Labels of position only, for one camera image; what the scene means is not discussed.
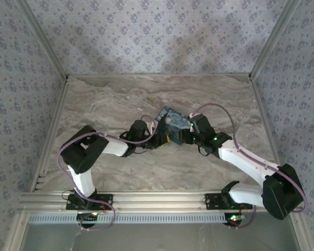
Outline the starry night painted tin box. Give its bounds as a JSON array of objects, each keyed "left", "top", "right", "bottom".
[{"left": 155, "top": 105, "right": 192, "bottom": 146}]

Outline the black controller board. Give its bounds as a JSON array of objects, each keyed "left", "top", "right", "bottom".
[
  {"left": 223, "top": 213, "right": 245, "bottom": 227},
  {"left": 76, "top": 213, "right": 99, "bottom": 225}
]

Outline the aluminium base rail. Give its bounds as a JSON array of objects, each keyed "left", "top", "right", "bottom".
[{"left": 18, "top": 190, "right": 254, "bottom": 214}]

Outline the aluminium table side rail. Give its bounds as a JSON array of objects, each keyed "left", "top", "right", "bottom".
[
  {"left": 250, "top": 77, "right": 299, "bottom": 194},
  {"left": 31, "top": 78, "right": 71, "bottom": 193}
]

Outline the grey slotted cable duct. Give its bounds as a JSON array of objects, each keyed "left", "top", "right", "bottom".
[{"left": 28, "top": 213, "right": 236, "bottom": 225}]

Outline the aluminium corner post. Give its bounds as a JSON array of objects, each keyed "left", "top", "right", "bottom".
[
  {"left": 15, "top": 0, "right": 70, "bottom": 81},
  {"left": 248, "top": 0, "right": 303, "bottom": 81}
]

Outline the aluminium frame leg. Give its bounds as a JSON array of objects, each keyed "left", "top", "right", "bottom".
[
  {"left": 287, "top": 210, "right": 313, "bottom": 251},
  {"left": 4, "top": 212, "right": 29, "bottom": 251}
]

